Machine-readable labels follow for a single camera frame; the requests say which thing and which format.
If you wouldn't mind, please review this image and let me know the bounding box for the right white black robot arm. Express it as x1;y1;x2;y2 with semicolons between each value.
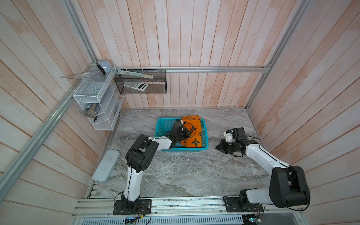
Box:
216;127;311;212

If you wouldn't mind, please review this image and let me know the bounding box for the round white grey gadget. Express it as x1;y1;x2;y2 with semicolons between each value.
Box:
96;60;112;76

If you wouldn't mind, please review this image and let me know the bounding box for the black wire mesh basket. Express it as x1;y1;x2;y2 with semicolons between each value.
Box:
114;69;167;95

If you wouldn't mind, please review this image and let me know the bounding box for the clear plastic ruler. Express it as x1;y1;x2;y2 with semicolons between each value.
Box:
116;69;154;78

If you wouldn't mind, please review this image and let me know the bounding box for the clear triangle set square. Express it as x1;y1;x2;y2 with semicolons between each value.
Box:
61;71;104;82

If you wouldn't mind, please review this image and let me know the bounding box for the white calculator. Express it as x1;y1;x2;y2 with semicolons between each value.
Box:
124;82;149;92

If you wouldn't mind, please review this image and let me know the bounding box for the teal plastic basket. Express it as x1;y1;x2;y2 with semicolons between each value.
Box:
155;117;209;152

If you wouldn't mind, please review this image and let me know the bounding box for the metal cylindrical brush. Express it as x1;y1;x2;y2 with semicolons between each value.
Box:
84;103;98;118

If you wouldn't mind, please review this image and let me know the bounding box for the green circuit board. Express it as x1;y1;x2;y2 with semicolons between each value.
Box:
243;217;262;225

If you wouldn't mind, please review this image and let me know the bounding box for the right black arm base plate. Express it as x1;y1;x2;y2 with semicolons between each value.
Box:
223;196;263;212

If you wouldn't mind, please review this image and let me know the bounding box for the orange patterned pillowcase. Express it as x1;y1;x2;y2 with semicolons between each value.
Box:
180;115;203;148

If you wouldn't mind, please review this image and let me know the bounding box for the white rectangular plastic lid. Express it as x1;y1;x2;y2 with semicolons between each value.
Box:
92;150;120;183

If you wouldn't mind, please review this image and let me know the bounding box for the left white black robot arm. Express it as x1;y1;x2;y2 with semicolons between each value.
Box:
121;119;191;207

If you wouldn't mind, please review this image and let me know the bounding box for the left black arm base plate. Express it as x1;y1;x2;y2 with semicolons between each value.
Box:
113;199;152;215

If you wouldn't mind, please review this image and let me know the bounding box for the white wire shelf rack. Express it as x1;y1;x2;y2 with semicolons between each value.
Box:
73;64;124;131

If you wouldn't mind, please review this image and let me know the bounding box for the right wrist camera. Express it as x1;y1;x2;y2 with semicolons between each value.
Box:
224;130;234;143

